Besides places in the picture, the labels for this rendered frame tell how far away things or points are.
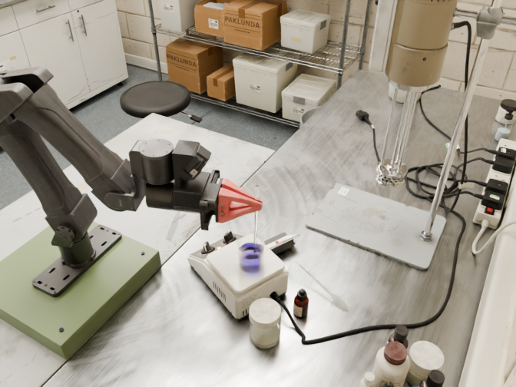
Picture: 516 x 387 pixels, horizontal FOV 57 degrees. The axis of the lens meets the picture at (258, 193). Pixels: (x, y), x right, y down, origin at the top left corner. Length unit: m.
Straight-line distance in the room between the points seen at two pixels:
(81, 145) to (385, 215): 0.74
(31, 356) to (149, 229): 0.38
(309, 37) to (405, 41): 2.11
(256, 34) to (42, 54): 1.41
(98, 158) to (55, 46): 2.73
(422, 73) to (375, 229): 0.41
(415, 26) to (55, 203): 0.72
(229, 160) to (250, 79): 1.87
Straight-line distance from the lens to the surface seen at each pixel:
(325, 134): 1.53
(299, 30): 3.04
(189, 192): 0.81
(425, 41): 0.92
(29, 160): 0.92
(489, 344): 0.90
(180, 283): 1.05
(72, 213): 0.95
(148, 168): 0.81
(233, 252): 0.97
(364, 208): 1.23
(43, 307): 1.02
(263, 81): 3.17
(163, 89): 2.44
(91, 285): 1.03
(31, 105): 0.83
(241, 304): 0.93
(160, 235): 1.16
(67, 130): 0.84
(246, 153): 1.42
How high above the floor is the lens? 1.68
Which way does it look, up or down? 38 degrees down
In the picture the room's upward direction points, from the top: straight up
